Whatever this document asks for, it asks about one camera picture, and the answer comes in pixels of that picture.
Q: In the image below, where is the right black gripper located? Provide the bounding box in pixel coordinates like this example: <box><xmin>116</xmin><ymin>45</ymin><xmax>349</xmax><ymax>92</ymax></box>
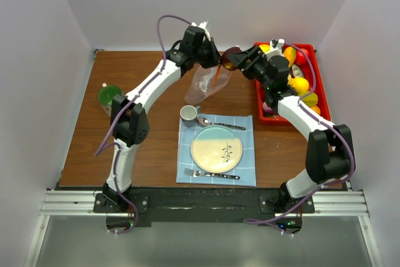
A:
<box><xmin>226</xmin><ymin>46</ymin><xmax>272</xmax><ymax>90</ymax></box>

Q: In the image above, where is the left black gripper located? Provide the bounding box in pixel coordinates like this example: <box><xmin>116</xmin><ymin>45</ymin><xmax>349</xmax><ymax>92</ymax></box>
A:
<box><xmin>193</xmin><ymin>38</ymin><xmax>226</xmax><ymax>69</ymax></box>

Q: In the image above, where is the dark red mango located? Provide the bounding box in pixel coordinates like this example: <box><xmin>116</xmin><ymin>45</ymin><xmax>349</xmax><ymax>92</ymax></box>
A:
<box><xmin>221</xmin><ymin>46</ymin><xmax>241</xmax><ymax>71</ymax></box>

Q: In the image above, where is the clear zip top bag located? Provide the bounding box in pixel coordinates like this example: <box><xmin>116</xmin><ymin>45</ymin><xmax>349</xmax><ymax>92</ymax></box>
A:
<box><xmin>184</xmin><ymin>65</ymin><xmax>233</xmax><ymax>105</ymax></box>

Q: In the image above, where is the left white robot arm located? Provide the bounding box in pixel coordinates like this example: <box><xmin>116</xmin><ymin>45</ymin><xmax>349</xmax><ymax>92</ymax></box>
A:
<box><xmin>102</xmin><ymin>22</ymin><xmax>221</xmax><ymax>212</ymax></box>

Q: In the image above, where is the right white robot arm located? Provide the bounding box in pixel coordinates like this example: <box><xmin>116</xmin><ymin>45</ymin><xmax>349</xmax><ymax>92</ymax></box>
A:
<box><xmin>221</xmin><ymin>46</ymin><xmax>355</xmax><ymax>213</ymax></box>

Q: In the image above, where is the yellow peach top left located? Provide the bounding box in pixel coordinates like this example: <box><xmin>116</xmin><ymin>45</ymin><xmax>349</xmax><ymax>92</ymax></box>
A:
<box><xmin>259</xmin><ymin>44</ymin><xmax>271</xmax><ymax>53</ymax></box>

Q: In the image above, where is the orange yellow mango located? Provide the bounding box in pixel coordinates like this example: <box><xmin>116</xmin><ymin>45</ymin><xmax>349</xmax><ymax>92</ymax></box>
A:
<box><xmin>283</xmin><ymin>46</ymin><xmax>297</xmax><ymax>68</ymax></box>

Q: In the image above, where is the purple onion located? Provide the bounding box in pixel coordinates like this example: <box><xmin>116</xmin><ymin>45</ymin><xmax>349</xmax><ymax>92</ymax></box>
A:
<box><xmin>262</xmin><ymin>102</ymin><xmax>276</xmax><ymax>116</ymax></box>

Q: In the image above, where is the grey mug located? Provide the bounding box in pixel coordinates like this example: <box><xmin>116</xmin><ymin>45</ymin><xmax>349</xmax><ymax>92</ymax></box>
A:
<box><xmin>179</xmin><ymin>105</ymin><xmax>201</xmax><ymax>128</ymax></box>

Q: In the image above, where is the red apple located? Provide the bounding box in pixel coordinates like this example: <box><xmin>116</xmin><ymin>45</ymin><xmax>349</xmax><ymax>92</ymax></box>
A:
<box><xmin>294</xmin><ymin>48</ymin><xmax>309</xmax><ymax>66</ymax></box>

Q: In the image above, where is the metal spoon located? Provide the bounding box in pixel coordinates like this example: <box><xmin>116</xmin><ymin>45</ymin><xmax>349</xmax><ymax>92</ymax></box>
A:
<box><xmin>196</xmin><ymin>116</ymin><xmax>246</xmax><ymax>131</ymax></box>

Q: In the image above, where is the yellow lemon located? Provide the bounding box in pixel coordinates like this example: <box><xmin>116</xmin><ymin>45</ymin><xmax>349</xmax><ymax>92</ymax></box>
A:
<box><xmin>289</xmin><ymin>78</ymin><xmax>310</xmax><ymax>95</ymax></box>

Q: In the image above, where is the yellow star fruit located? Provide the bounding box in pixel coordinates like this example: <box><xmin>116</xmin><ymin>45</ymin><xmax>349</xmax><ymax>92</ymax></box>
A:
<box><xmin>299</xmin><ymin>93</ymin><xmax>319</xmax><ymax>108</ymax></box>

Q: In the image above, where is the beige and teal plate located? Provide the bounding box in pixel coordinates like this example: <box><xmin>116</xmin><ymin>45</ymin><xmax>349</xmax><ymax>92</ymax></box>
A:
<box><xmin>190</xmin><ymin>126</ymin><xmax>243</xmax><ymax>173</ymax></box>

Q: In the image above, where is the red plastic fruit tray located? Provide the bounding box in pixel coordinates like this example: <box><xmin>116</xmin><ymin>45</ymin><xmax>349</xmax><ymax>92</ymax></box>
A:
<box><xmin>255</xmin><ymin>43</ymin><xmax>331</xmax><ymax>127</ymax></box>

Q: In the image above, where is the green glass cup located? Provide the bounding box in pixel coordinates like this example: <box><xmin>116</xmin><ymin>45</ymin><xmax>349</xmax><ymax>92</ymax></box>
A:
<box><xmin>97</xmin><ymin>83</ymin><xmax>123</xmax><ymax>117</ymax></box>

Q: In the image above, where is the metal fork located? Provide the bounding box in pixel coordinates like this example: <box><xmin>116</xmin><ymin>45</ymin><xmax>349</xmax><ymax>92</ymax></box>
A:
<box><xmin>184</xmin><ymin>168</ymin><xmax>241</xmax><ymax>180</ymax></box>

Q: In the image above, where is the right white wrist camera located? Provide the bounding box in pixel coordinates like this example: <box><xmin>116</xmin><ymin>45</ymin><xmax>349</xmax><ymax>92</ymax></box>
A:
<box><xmin>267</xmin><ymin>39</ymin><xmax>285</xmax><ymax>58</ymax></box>

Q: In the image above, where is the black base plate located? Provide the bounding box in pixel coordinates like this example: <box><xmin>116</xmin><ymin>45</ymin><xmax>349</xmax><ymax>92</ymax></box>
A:
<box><xmin>92</xmin><ymin>187</ymin><xmax>313</xmax><ymax>228</ymax></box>

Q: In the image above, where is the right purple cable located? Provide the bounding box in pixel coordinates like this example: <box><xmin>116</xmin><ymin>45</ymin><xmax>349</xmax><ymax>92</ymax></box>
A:
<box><xmin>243</xmin><ymin>43</ymin><xmax>357</xmax><ymax>228</ymax></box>

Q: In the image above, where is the aluminium frame rail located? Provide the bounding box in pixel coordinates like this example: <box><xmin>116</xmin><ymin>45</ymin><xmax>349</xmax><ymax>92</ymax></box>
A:
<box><xmin>39</xmin><ymin>190</ymin><xmax>369</xmax><ymax>217</ymax></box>

